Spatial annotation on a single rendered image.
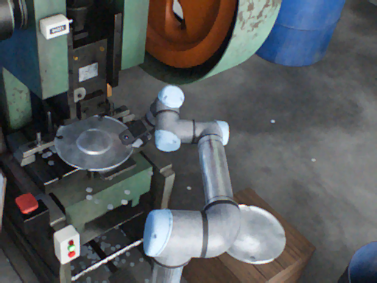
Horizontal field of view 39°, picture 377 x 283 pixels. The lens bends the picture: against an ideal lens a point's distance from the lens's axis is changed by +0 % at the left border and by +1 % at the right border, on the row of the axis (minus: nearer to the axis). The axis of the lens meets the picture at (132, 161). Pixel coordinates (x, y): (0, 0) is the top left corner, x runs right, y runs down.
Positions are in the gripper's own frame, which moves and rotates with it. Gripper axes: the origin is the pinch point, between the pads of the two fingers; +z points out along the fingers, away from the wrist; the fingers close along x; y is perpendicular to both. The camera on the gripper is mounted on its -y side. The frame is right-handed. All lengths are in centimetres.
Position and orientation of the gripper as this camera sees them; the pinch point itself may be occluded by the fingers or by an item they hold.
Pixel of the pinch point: (132, 144)
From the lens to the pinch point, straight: 188.4
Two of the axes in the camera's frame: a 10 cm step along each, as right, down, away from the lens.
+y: 7.9, -4.1, 4.6
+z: -3.1, 3.8, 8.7
